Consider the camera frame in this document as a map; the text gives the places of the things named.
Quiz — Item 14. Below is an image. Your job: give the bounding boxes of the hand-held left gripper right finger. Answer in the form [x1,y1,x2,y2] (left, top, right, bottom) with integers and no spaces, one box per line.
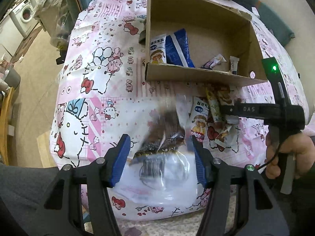
[191,136,291,236]

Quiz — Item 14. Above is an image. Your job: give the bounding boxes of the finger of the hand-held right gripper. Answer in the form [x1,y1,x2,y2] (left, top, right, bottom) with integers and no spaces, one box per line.
[221,103,266,121]

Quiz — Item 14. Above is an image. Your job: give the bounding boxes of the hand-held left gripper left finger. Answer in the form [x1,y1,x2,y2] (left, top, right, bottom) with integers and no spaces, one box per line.
[32,134,131,236]

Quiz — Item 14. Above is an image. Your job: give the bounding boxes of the white and dark blue sachet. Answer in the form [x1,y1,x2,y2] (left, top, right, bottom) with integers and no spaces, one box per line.
[229,56,240,75]

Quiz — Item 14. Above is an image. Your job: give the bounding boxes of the clear packet with brown contents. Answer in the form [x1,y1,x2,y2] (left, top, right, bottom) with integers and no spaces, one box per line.
[120,95,209,214]

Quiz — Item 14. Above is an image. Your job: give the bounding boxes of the purple snack bar packet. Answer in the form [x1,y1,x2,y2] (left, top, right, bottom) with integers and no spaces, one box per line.
[200,54,227,70]

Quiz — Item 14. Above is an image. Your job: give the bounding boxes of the cardboard box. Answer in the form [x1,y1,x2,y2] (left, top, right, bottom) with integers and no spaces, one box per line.
[144,0,269,88]

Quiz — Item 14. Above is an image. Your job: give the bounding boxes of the blue snack packet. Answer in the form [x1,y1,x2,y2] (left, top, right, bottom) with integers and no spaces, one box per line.
[165,28,195,68]

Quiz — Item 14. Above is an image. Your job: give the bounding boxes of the white cartoon boy snack packet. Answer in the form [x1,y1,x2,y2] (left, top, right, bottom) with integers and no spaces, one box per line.
[150,34,168,64]
[189,96,209,148]

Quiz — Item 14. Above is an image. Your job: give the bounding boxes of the person's right hand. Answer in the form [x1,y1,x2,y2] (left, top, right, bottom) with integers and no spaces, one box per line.
[265,130,315,179]

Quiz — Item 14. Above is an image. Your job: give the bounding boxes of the brown and white snack packet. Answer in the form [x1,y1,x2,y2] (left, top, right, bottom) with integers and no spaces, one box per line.
[217,86,237,109]

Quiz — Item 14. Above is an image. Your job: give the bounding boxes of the red packet with white lettering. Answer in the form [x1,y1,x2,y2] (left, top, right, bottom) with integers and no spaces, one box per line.
[190,130,209,144]

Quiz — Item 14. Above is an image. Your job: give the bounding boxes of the yellow snack bar packet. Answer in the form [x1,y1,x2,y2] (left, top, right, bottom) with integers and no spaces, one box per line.
[205,88,223,123]

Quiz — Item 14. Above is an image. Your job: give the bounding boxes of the small white and brown packet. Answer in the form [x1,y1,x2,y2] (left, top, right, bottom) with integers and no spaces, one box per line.
[214,124,233,151]

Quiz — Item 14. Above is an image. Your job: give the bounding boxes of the pink printed bed sheet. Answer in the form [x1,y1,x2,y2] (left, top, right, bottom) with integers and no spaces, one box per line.
[49,0,308,227]

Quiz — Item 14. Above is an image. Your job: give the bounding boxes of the beige floral cloth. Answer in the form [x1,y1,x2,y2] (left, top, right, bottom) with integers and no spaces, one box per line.
[81,216,207,236]

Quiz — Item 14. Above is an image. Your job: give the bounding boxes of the wooden chair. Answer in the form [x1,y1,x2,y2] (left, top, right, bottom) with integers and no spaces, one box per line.
[0,88,15,165]

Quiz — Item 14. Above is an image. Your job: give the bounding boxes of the small dark grey object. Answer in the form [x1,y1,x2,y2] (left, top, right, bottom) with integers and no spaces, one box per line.
[138,29,148,45]

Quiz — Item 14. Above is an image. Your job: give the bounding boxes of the grey trash bin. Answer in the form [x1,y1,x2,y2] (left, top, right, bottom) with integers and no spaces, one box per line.
[4,69,21,89]

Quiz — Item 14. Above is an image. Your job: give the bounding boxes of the clear plastic bag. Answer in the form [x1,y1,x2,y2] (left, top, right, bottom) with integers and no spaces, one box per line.
[50,12,74,50]

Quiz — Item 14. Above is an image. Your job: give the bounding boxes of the brown floor rug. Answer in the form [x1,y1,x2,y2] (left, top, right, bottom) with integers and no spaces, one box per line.
[12,23,42,63]

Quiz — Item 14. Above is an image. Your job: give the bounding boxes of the white kitchen cabinet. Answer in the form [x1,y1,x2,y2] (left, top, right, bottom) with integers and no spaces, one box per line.
[0,17,25,57]

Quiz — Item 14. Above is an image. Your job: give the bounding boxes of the white washing machine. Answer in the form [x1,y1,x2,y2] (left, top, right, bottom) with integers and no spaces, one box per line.
[10,0,37,37]

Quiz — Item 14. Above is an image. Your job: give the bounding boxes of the black cable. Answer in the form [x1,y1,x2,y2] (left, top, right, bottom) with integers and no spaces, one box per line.
[256,138,283,170]

